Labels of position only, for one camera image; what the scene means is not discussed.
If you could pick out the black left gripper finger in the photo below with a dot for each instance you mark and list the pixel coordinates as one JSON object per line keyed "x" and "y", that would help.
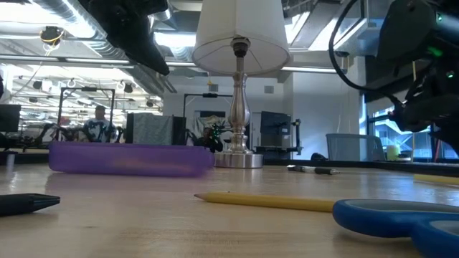
{"x": 136, "y": 39}

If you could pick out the purple plastic supply box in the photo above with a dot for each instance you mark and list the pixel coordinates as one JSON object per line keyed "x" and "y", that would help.
{"x": 125, "y": 159}

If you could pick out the black marker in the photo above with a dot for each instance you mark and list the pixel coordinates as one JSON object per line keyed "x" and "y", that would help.
{"x": 25, "y": 203}

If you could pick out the yellow wooden pencil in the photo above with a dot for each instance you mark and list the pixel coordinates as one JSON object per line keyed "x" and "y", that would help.
{"x": 269, "y": 200}

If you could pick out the black pen clear barrel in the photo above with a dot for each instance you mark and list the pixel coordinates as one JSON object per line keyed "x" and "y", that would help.
{"x": 319, "y": 171}

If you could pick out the blue grey-lined scissors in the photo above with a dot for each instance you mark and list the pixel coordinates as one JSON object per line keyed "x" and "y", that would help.
{"x": 376, "y": 222}

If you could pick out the yellow marker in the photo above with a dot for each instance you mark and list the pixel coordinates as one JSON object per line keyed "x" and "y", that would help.
{"x": 437, "y": 179}

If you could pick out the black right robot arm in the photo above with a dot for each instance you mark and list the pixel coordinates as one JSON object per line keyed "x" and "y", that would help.
{"x": 405, "y": 28}

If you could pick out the grey covered cabinet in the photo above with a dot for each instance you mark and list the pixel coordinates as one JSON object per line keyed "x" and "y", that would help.
{"x": 152, "y": 129}

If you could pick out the person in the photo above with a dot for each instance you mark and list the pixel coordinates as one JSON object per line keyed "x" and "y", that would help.
{"x": 98, "y": 127}
{"x": 208, "y": 141}

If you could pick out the pale hanging cloth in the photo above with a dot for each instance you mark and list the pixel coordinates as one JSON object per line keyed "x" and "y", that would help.
{"x": 211, "y": 120}

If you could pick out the silver table lamp white shade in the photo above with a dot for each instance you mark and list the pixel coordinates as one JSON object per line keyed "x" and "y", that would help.
{"x": 239, "y": 107}

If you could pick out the black monitor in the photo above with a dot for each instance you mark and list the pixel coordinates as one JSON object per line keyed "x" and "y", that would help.
{"x": 9, "y": 118}

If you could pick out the dark monitor on stand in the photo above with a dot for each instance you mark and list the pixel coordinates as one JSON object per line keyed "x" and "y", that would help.
{"x": 275, "y": 123}

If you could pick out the ceiling light strip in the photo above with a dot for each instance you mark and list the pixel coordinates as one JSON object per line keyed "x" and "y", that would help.
{"x": 312, "y": 70}

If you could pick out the yellow cup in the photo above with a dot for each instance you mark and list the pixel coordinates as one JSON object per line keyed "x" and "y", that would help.
{"x": 392, "y": 153}

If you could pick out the black frame rig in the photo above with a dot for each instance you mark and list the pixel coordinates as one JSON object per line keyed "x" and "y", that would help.
{"x": 209, "y": 95}
{"x": 87, "y": 89}

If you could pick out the ceiling security camera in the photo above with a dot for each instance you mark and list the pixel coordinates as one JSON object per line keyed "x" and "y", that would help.
{"x": 341, "y": 53}

